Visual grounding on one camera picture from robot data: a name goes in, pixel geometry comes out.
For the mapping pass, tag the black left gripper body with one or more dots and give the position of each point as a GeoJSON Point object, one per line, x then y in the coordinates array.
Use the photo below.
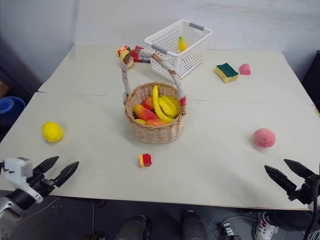
{"type": "Point", "coordinates": [41, 183]}

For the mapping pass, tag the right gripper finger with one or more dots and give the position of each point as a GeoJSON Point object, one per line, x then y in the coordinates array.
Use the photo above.
{"type": "Point", "coordinates": [281, 178]}
{"type": "Point", "coordinates": [298, 170]}

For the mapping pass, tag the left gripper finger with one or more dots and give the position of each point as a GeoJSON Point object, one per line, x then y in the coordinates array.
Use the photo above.
{"type": "Point", "coordinates": [66, 175]}
{"type": "Point", "coordinates": [47, 164]}

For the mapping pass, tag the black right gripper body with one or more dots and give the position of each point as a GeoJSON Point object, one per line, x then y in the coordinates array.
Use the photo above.
{"type": "Point", "coordinates": [310, 191]}

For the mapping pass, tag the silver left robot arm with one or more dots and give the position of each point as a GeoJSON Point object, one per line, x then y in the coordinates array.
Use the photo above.
{"type": "Point", "coordinates": [7, 215]}

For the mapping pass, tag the small yellow toy fruit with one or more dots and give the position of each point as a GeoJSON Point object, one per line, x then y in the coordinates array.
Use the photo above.
{"type": "Point", "coordinates": [140, 121]}

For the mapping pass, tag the orange toy fruit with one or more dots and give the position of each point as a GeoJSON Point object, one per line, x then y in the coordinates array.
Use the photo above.
{"type": "Point", "coordinates": [156, 122]}

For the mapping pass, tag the white plastic storage basket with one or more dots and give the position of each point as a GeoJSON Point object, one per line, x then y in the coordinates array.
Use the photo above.
{"type": "Point", "coordinates": [192, 53]}

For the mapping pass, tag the yellow toy lemon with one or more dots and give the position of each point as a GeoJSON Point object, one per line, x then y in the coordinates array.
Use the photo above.
{"type": "Point", "coordinates": [52, 132]}

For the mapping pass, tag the pink toy peach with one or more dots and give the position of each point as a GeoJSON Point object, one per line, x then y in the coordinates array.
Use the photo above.
{"type": "Point", "coordinates": [264, 138]}

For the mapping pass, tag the white red sneaker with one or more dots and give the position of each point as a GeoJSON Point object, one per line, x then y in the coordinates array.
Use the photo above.
{"type": "Point", "coordinates": [265, 226]}

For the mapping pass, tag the blue plastic bucket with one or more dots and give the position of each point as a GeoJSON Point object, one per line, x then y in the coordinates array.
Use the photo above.
{"type": "Point", "coordinates": [11, 107]}

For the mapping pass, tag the floor pedal device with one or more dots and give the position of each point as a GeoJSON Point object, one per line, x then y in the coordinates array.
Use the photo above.
{"type": "Point", "coordinates": [228, 228]}

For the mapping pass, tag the red yellow toy block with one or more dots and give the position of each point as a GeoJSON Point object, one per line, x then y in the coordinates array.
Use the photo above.
{"type": "Point", "coordinates": [145, 160]}

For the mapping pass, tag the dark rounded shape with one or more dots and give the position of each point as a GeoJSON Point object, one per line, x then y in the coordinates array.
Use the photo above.
{"type": "Point", "coordinates": [193, 226]}
{"type": "Point", "coordinates": [133, 228]}

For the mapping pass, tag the brown cardboard box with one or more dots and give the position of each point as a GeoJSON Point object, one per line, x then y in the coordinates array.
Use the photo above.
{"type": "Point", "coordinates": [3, 88]}

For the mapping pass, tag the red orange toy mango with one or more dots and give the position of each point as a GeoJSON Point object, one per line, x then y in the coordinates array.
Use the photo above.
{"type": "Point", "coordinates": [145, 112]}

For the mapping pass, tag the red toy apple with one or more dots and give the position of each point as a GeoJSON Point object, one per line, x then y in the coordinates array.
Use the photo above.
{"type": "Point", "coordinates": [149, 103]}

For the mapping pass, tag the pink eraser block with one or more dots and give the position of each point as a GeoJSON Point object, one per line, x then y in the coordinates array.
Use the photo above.
{"type": "Point", "coordinates": [245, 69]}

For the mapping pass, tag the long yellow toy banana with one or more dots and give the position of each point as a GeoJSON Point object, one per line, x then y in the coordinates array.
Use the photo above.
{"type": "Point", "coordinates": [157, 106]}

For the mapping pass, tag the yellow green sponge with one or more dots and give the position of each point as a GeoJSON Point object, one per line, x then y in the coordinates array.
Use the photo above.
{"type": "Point", "coordinates": [226, 72]}

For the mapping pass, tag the yellow toy starfruit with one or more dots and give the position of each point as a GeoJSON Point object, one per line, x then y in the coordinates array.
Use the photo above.
{"type": "Point", "coordinates": [170, 106]}

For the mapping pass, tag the red snack packet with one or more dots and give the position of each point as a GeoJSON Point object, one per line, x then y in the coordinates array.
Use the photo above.
{"type": "Point", "coordinates": [140, 56]}

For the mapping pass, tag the small yellow toy banana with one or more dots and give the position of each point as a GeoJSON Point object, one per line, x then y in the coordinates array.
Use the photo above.
{"type": "Point", "coordinates": [182, 45]}

